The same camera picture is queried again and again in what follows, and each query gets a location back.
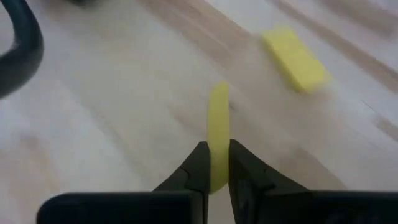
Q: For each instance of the yellow eraser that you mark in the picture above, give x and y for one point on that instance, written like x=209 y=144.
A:
x=295 y=59
x=218 y=124

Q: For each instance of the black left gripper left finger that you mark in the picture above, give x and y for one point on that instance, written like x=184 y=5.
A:
x=192 y=177

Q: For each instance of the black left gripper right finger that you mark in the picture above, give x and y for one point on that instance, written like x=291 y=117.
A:
x=248 y=186

